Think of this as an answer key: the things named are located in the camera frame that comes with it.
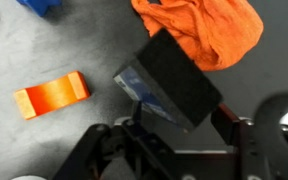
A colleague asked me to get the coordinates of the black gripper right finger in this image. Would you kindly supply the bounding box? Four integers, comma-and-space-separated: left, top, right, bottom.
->
210, 103, 262, 180

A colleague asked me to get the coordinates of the orange plastic block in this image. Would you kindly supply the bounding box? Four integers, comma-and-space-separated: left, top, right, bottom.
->
13, 70, 92, 121

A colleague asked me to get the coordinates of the blue star block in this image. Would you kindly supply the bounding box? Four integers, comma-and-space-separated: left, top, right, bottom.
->
16, 0, 63, 18

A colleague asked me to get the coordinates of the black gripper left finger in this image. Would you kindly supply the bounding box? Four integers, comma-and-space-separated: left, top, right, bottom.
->
52, 100, 185, 180

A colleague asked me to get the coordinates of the orange cloth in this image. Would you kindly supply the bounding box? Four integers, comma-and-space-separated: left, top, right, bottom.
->
130, 0, 265, 72

